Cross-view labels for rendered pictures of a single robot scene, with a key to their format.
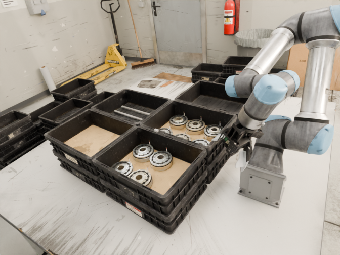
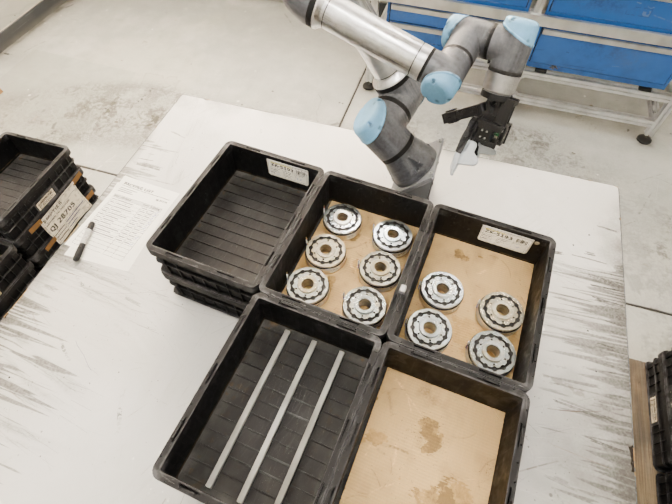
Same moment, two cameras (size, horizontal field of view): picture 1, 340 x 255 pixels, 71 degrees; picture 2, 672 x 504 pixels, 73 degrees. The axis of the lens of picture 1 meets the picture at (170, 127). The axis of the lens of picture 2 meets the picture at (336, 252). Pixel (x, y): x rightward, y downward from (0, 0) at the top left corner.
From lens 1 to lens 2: 135 cm
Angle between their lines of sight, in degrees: 72
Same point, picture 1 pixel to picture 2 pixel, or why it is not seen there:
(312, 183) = not seen: hidden behind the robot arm
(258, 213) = (447, 198)
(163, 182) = (483, 281)
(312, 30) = not seen: outside the picture
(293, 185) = not seen: hidden behind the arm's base
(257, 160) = (427, 156)
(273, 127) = (395, 117)
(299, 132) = (413, 93)
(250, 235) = (480, 206)
